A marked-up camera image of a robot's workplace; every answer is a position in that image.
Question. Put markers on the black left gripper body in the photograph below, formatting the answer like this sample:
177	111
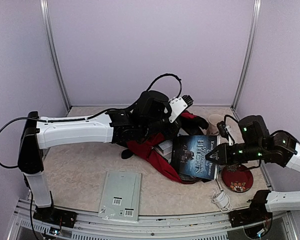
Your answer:
168	133

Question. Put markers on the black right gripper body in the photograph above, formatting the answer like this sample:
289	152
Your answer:
228	158

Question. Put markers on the rose cover white book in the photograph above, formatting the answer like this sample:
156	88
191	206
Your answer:
165	149

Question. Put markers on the red student backpack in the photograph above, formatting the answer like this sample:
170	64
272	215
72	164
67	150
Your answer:
192	124

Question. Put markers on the dark blue heights book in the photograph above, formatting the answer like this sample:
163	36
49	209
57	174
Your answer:
189	157

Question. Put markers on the grey barcode book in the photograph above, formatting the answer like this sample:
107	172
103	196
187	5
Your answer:
120	199

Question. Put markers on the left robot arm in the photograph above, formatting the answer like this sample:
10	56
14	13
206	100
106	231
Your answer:
152	113

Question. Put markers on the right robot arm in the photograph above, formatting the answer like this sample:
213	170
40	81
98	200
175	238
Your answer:
279	147

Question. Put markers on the red floral plate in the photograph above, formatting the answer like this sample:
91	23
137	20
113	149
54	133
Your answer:
237	178

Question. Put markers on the white floral mug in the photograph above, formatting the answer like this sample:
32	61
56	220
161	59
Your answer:
213	119

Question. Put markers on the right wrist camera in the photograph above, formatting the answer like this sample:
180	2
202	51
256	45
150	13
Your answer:
224	132

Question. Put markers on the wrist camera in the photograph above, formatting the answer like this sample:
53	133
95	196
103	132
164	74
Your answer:
178	105
224	132

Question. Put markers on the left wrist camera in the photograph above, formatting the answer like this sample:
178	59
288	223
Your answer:
178	105

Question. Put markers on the white charger with cable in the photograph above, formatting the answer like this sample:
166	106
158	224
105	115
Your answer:
222	201

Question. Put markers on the aluminium frame right post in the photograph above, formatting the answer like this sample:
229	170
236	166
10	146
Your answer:
248	54

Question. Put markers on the aluminium frame post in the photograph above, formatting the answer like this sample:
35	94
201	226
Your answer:
44	6
248	54

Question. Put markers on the aluminium front rail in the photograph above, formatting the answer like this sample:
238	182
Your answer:
208	226

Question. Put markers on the aluminium frame left post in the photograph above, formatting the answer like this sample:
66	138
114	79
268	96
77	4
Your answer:
44	6

